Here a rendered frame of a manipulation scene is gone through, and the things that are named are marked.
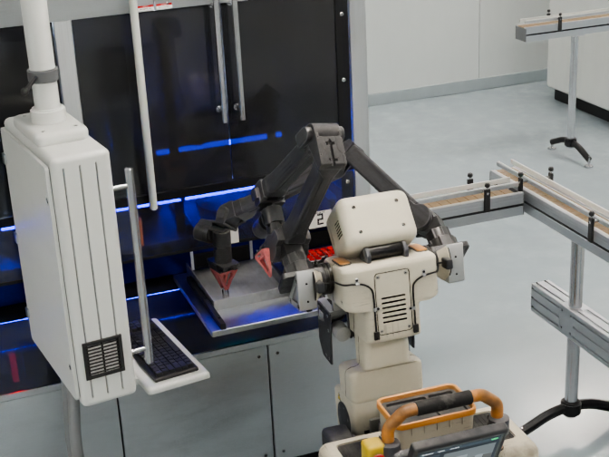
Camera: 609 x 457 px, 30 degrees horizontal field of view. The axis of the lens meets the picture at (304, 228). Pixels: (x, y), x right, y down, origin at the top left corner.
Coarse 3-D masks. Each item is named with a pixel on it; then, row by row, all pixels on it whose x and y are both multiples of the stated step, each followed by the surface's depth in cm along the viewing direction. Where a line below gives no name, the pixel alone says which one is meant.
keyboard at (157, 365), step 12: (132, 324) 368; (132, 336) 359; (156, 336) 359; (168, 336) 361; (156, 348) 352; (168, 348) 351; (144, 360) 345; (156, 360) 344; (168, 360) 344; (180, 360) 344; (156, 372) 337; (168, 372) 338; (180, 372) 339
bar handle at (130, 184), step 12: (132, 168) 310; (132, 180) 310; (132, 192) 311; (132, 204) 313; (132, 216) 314; (132, 228) 315; (132, 240) 317; (144, 276) 322; (144, 288) 322; (144, 300) 324; (144, 312) 325; (144, 324) 326; (144, 336) 328; (132, 348) 328; (144, 348) 329
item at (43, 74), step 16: (32, 0) 303; (32, 16) 305; (48, 16) 309; (32, 32) 307; (48, 32) 309; (32, 48) 308; (48, 48) 310; (32, 64) 310; (48, 64) 311; (32, 80) 308; (48, 80) 311; (48, 96) 313; (32, 112) 315; (48, 112) 314; (64, 112) 318
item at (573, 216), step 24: (504, 168) 454; (528, 168) 450; (552, 168) 440; (528, 192) 435; (552, 192) 423; (552, 216) 421; (576, 216) 410; (600, 216) 409; (576, 240) 408; (600, 240) 394
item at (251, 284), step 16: (192, 272) 383; (208, 272) 391; (240, 272) 389; (256, 272) 389; (272, 272) 385; (208, 288) 378; (240, 288) 377; (256, 288) 376; (272, 288) 376; (224, 304) 363; (240, 304) 365
